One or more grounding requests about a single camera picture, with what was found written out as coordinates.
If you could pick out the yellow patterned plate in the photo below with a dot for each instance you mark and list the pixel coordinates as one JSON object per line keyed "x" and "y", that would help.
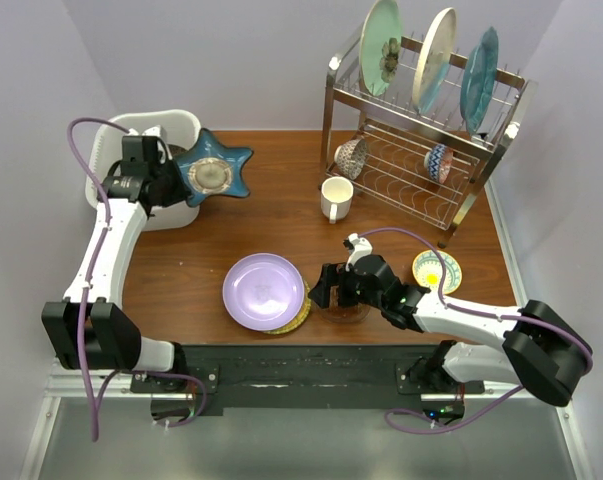
{"x": 299, "y": 318}

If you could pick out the teal glass plate in rack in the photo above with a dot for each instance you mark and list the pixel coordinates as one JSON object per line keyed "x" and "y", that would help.
{"x": 478, "y": 80}

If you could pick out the red patterned bowl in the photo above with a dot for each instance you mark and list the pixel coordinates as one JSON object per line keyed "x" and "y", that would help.
{"x": 351, "y": 157}

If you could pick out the mint flower plate in rack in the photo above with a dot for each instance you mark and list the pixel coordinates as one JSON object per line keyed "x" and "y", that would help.
{"x": 380, "y": 46}

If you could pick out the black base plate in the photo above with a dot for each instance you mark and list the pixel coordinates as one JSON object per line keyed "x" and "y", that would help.
{"x": 310, "y": 376}

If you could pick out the clear glass dish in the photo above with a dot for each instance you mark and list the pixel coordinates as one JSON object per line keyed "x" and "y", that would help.
{"x": 337, "y": 314}

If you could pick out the blue star-shaped dish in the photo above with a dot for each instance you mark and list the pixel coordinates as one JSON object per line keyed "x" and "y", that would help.
{"x": 210, "y": 168}

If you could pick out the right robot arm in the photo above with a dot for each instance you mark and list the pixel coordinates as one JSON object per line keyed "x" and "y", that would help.
{"x": 531, "y": 346}

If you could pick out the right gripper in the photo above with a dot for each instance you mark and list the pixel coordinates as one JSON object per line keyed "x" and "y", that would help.
{"x": 332, "y": 275}

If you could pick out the metal dish rack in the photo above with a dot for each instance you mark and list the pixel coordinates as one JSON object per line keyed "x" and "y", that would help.
{"x": 398, "y": 137}

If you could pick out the yellow blue small bowl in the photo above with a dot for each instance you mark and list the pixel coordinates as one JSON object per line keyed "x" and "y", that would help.
{"x": 427, "y": 271}

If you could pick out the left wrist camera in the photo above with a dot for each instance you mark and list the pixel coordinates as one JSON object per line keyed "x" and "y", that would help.
{"x": 157, "y": 131}

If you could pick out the white plastic bin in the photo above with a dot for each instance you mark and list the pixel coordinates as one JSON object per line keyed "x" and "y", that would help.
{"x": 182, "y": 129}

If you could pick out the blue zigzag bowl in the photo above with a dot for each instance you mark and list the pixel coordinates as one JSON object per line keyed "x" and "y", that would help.
{"x": 438, "y": 162}

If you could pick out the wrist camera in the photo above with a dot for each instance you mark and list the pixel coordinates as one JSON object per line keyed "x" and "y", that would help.
{"x": 358, "y": 247}
{"x": 157, "y": 131}

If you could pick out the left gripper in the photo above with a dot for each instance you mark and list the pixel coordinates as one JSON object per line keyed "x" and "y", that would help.
{"x": 180, "y": 191}

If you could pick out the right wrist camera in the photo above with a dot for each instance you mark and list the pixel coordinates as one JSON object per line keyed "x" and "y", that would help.
{"x": 358, "y": 247}

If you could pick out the beige blue plate in rack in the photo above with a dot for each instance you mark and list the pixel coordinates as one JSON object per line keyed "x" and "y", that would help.
{"x": 434, "y": 59}

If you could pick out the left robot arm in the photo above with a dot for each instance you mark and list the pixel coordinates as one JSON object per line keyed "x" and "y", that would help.
{"x": 88, "y": 328}

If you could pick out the white mug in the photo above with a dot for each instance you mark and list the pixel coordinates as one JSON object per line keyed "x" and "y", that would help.
{"x": 336, "y": 198}

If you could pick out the lavender plate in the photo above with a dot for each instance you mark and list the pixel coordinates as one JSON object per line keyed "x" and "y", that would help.
{"x": 263, "y": 292}

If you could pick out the black striped plate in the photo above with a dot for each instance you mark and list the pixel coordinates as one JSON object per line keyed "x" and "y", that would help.
{"x": 174, "y": 150}

